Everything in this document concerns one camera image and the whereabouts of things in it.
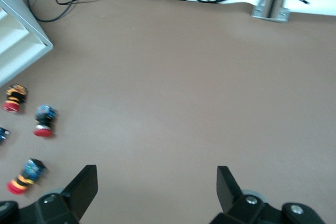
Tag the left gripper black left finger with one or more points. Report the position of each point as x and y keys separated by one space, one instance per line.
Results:
x=81 y=187

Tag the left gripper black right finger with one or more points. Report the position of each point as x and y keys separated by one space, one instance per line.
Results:
x=228 y=190

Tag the orange-striped emergency button, green contact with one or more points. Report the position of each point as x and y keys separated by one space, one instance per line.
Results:
x=26 y=176

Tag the red emergency button, black collar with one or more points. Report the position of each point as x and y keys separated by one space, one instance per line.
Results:
x=3 y=134

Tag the orange-striped emergency button, brown contact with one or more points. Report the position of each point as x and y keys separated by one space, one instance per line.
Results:
x=13 y=100

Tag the white ribbed plastic bin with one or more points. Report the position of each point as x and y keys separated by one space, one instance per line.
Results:
x=15 y=43

